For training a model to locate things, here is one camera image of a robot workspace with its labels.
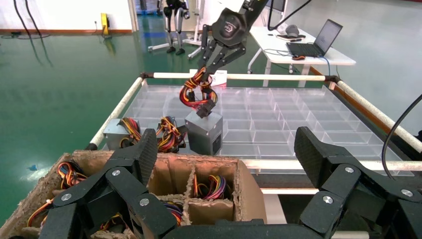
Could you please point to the black orange computer mouse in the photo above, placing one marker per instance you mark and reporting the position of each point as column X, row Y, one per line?
column 298, row 57

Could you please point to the small blue floor scrap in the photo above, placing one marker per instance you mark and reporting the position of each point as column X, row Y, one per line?
column 33, row 167

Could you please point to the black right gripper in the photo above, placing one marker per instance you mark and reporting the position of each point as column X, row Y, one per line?
column 230, row 28

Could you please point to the yellow floor device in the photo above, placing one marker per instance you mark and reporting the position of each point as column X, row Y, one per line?
column 105, row 23

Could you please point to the white office table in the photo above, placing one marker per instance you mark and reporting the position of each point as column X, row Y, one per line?
column 329, row 59

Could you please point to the grey cap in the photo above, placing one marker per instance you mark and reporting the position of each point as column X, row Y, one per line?
column 292, row 30

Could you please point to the black open laptop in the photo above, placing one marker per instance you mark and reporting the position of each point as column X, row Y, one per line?
column 326, row 34

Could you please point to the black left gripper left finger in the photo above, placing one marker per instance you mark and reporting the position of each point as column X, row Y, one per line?
column 132, row 158

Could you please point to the brown cardboard divider box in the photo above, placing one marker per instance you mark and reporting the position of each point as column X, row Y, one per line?
column 250, row 194

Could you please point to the black computer monitor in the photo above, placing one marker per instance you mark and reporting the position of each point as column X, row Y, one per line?
column 278, row 5

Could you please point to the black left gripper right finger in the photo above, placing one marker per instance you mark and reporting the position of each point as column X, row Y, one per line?
column 329, row 165

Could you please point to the black humanoid robot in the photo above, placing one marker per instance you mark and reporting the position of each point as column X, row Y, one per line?
column 169, row 26

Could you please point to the clear acrylic compartment tray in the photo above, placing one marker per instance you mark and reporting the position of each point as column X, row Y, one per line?
column 280, row 115

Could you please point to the white labelled carton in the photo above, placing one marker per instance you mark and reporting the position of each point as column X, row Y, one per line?
column 220, row 79

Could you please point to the white tube cart frame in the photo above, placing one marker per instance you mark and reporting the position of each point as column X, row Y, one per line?
column 263, row 77

